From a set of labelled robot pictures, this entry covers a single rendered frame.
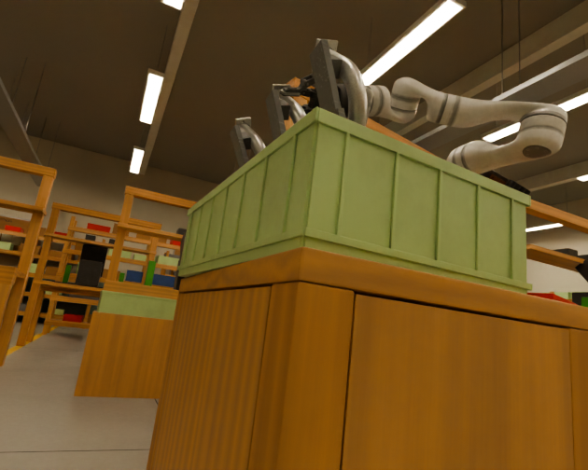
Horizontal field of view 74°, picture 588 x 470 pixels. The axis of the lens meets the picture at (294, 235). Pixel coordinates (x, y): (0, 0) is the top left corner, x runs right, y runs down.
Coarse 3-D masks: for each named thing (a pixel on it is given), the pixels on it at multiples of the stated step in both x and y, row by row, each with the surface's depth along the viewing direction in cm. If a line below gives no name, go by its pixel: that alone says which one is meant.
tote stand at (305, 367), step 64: (320, 256) 40; (192, 320) 78; (256, 320) 47; (320, 320) 39; (384, 320) 43; (448, 320) 47; (512, 320) 52; (576, 320) 58; (192, 384) 68; (256, 384) 43; (320, 384) 38; (384, 384) 42; (448, 384) 46; (512, 384) 50; (576, 384) 56; (192, 448) 60; (256, 448) 40; (320, 448) 37; (384, 448) 40; (448, 448) 44; (512, 448) 49; (576, 448) 54
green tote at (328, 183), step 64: (320, 128) 46; (256, 192) 58; (320, 192) 44; (384, 192) 49; (448, 192) 55; (512, 192) 62; (192, 256) 84; (256, 256) 53; (384, 256) 48; (448, 256) 53; (512, 256) 59
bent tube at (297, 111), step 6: (276, 84) 82; (282, 84) 83; (288, 84) 83; (282, 96) 81; (288, 96) 81; (288, 102) 79; (294, 102) 78; (294, 108) 77; (300, 108) 77; (294, 114) 77; (300, 114) 76; (294, 120) 77
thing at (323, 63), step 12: (324, 48) 61; (312, 60) 65; (324, 60) 61; (336, 60) 62; (324, 72) 62; (336, 72) 63; (324, 84) 62; (336, 84) 61; (324, 96) 63; (336, 96) 60; (324, 108) 63; (336, 108) 60
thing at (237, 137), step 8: (232, 128) 91; (232, 136) 92; (240, 136) 90; (248, 136) 91; (232, 144) 93; (240, 144) 89; (248, 144) 91; (240, 152) 90; (240, 160) 91; (248, 160) 90
